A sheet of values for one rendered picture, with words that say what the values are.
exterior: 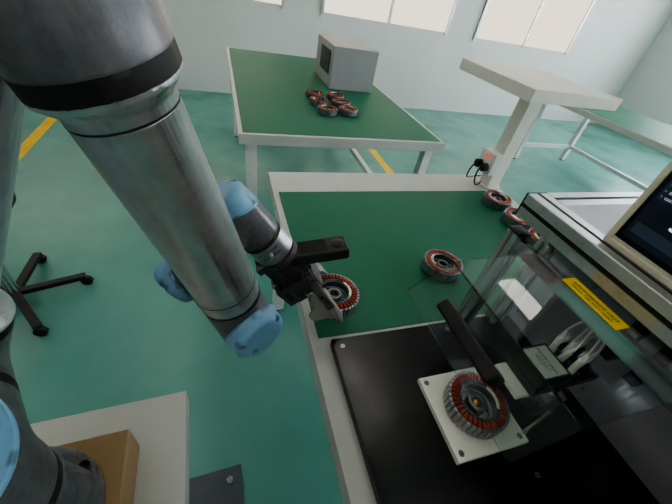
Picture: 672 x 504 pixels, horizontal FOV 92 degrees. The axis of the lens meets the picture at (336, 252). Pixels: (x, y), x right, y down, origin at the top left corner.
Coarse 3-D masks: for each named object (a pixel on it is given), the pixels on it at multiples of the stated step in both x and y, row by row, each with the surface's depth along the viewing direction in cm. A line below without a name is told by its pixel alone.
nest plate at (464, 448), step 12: (420, 384) 63; (432, 384) 63; (444, 384) 64; (432, 396) 62; (432, 408) 60; (444, 408) 60; (444, 420) 58; (444, 432) 57; (456, 432) 57; (456, 444) 56; (468, 444) 56; (480, 444) 56; (492, 444) 57; (456, 456) 54; (468, 456) 54; (480, 456) 55
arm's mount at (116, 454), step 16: (128, 432) 47; (80, 448) 44; (96, 448) 45; (112, 448) 45; (128, 448) 46; (112, 464) 44; (128, 464) 45; (112, 480) 42; (128, 480) 45; (112, 496) 41; (128, 496) 44
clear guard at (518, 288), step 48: (432, 288) 48; (480, 288) 44; (528, 288) 46; (480, 336) 40; (528, 336) 39; (576, 336) 40; (624, 336) 41; (480, 384) 38; (528, 384) 35; (576, 384) 35; (624, 384) 36; (528, 432) 33; (576, 432) 31
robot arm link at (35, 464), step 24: (0, 384) 32; (0, 408) 28; (24, 408) 34; (0, 432) 27; (24, 432) 30; (0, 456) 26; (24, 456) 29; (48, 456) 33; (0, 480) 27; (24, 480) 29; (48, 480) 32
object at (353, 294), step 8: (328, 280) 74; (336, 280) 74; (344, 280) 74; (328, 288) 75; (336, 288) 73; (344, 288) 74; (352, 288) 73; (336, 296) 72; (344, 296) 74; (352, 296) 71; (312, 304) 70; (344, 304) 69; (352, 304) 70; (344, 312) 69; (352, 312) 71
